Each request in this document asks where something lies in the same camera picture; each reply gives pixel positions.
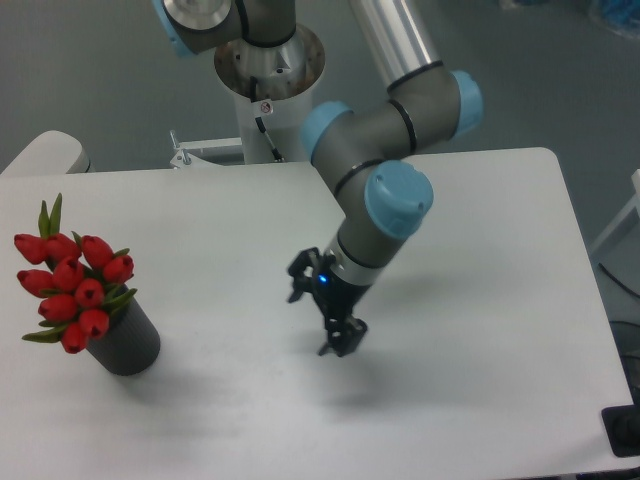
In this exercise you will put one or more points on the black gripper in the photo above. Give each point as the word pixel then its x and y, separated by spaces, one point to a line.
pixel 322 276

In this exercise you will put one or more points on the red tulip bouquet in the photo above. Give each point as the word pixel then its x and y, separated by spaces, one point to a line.
pixel 81 282

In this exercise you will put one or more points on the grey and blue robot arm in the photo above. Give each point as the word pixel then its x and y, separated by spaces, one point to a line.
pixel 360 157

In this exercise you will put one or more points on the dark grey ribbed vase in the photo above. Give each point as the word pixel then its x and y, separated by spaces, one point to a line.
pixel 130 346

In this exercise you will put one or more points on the white chair armrest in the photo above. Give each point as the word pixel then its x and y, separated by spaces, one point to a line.
pixel 51 153

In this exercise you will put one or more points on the black box at table edge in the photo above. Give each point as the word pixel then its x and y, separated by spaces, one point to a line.
pixel 622 428

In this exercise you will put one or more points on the blue plastic bag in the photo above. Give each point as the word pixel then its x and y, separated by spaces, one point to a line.
pixel 618 16

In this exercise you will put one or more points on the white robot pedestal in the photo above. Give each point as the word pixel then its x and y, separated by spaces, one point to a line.
pixel 272 89

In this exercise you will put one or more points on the white frame at right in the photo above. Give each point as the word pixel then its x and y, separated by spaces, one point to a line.
pixel 620 226

